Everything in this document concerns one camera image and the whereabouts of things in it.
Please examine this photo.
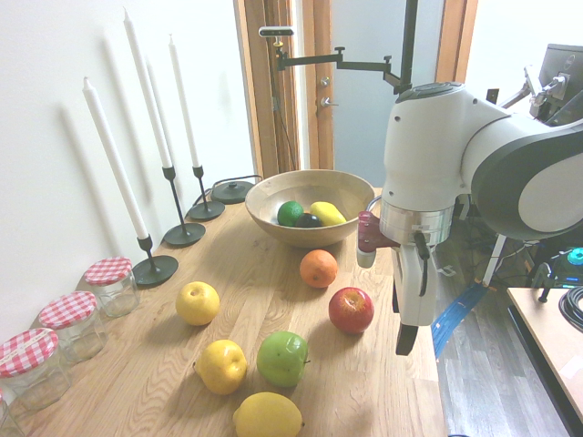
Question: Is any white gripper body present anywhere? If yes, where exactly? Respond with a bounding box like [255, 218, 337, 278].
[392, 240, 437, 327]

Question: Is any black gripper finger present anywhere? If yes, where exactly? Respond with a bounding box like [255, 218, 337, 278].
[394, 322, 418, 357]

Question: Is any blue tape strip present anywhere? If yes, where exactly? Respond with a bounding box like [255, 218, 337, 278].
[431, 281, 479, 361]

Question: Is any red apple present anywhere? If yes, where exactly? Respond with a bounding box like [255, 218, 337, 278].
[328, 286, 376, 336]

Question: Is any orange fruit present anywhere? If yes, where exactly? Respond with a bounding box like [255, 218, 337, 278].
[299, 249, 339, 290]

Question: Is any yellow mango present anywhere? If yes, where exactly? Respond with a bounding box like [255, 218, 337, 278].
[309, 200, 348, 226]

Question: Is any green apple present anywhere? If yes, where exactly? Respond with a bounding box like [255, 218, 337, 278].
[255, 330, 312, 389]

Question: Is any black table clamp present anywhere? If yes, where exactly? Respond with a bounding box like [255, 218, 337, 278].
[530, 261, 566, 304]

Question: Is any large wooden bowl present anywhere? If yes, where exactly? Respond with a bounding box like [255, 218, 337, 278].
[244, 169, 376, 249]

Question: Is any wooden robot table black edge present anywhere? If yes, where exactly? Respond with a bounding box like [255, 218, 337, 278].
[506, 285, 583, 413]

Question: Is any green lime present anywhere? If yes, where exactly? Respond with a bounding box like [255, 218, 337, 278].
[276, 200, 305, 228]

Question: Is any yellow lemon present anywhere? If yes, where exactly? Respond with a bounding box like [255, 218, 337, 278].
[231, 391, 305, 437]

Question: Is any wooden door with frosted glass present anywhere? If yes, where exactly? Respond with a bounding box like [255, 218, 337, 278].
[298, 0, 479, 183]

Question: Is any yellow pear-shaped fruit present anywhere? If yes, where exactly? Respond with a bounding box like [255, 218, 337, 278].
[193, 339, 249, 396]

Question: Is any black round disc base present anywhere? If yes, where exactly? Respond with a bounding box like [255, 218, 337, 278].
[211, 179, 255, 205]

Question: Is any round yellow apple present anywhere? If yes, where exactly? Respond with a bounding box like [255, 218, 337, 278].
[175, 280, 220, 327]

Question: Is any black candle holder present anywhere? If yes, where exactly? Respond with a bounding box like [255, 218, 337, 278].
[188, 164, 226, 223]
[131, 234, 179, 288]
[162, 166, 207, 249]

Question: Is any black computer monitor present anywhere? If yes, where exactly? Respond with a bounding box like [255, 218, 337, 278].
[539, 43, 583, 127]

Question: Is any glass jar red checkered lid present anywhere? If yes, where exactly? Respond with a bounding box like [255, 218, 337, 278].
[37, 290, 109, 364]
[83, 256, 141, 319]
[0, 327, 73, 413]

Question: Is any tallest white taper candle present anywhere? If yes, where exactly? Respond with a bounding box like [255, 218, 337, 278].
[122, 6, 174, 169]

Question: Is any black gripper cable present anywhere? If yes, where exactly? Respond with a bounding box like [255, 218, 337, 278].
[411, 230, 431, 298]

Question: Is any wrist camera on red mount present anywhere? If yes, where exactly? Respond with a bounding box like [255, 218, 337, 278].
[356, 209, 403, 269]

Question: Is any black coiled cable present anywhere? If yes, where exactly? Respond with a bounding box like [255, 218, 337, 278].
[557, 285, 583, 332]

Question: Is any black camera cable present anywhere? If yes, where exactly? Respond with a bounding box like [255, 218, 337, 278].
[271, 38, 301, 170]

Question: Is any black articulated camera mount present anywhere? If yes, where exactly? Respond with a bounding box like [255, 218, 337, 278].
[271, 0, 420, 97]

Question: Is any wooden door frame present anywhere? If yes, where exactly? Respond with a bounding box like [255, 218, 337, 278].
[233, 0, 302, 179]

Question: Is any grey exterior camera yellow knob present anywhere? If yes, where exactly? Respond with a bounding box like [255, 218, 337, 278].
[258, 25, 295, 39]

